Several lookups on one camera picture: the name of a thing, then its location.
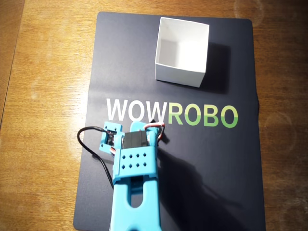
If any dark mat with WOWROBO print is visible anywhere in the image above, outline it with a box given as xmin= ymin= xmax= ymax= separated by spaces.
xmin=73 ymin=11 xmax=267 ymax=231

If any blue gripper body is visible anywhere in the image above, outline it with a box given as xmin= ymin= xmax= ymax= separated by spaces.
xmin=129 ymin=121 xmax=167 ymax=136

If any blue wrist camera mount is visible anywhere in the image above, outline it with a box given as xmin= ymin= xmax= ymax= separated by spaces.
xmin=99 ymin=121 xmax=125 ymax=154

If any white open paper box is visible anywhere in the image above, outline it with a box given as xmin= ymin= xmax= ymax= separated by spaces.
xmin=154 ymin=16 xmax=210 ymax=89

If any black camera cable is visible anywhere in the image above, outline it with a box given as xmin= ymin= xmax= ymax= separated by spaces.
xmin=77 ymin=126 xmax=115 ymax=191

